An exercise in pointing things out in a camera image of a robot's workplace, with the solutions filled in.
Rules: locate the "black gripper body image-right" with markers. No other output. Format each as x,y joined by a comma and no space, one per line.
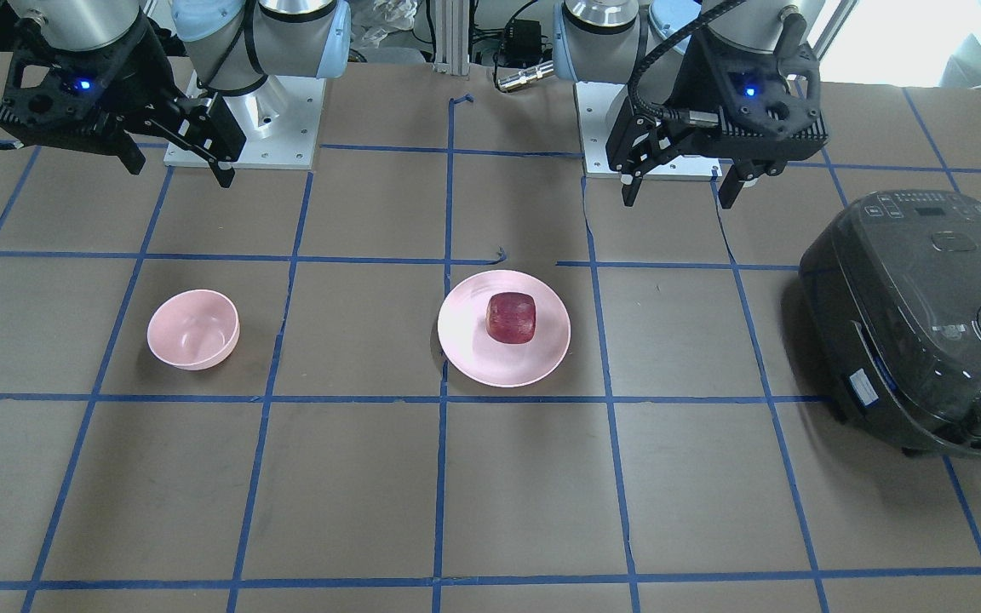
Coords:
685,85

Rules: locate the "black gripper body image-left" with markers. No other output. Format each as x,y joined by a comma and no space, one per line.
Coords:
138,83

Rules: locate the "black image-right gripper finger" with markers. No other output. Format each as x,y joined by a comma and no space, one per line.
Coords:
642,148
742,172

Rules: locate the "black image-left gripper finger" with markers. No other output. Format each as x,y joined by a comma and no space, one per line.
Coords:
205,127
121,145

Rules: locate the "pink bowl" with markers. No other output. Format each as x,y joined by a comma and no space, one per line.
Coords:
195,330

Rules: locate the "red apple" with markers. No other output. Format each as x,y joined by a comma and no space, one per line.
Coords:
511,318

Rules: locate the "grey robot arm image-left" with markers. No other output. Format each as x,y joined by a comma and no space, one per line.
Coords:
296,38

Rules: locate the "pink plate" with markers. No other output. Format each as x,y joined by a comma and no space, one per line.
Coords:
464,337

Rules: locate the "black power adapter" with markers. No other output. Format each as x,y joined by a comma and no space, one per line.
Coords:
522,44

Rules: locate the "dark grey rice cooker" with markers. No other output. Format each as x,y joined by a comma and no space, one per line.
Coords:
893,287

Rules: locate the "white base plate image-left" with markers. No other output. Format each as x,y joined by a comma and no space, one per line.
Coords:
279,118

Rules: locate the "white base plate image-right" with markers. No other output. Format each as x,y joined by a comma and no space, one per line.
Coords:
598,105

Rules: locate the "silver cable connector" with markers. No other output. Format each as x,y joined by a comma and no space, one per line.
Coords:
524,78

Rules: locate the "aluminium frame post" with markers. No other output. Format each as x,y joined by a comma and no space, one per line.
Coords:
451,35

